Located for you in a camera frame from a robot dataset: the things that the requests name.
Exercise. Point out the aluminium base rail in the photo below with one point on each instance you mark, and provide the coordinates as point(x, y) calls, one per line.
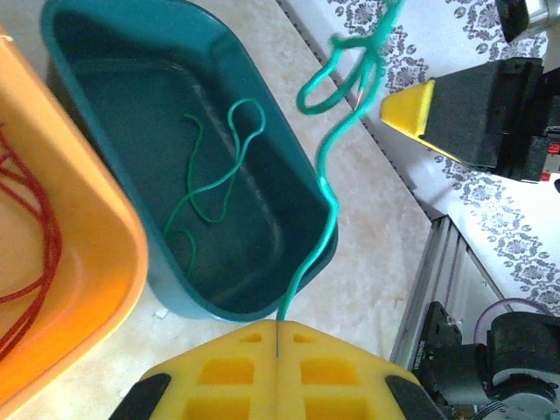
point(442, 271)

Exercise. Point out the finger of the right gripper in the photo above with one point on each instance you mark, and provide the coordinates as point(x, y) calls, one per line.
point(464, 114)
point(514, 17)

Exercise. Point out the orange plastic tray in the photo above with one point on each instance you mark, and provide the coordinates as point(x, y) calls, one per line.
point(87, 245)

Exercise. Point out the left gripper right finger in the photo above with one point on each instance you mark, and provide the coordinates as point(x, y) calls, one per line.
point(328, 376)

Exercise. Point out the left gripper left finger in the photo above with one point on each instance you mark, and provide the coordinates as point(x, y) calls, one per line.
point(227, 376)

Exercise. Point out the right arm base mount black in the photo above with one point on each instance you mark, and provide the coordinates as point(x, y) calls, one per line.
point(442, 341)

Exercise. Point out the teal plastic tray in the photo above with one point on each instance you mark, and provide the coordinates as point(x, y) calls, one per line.
point(131, 109)

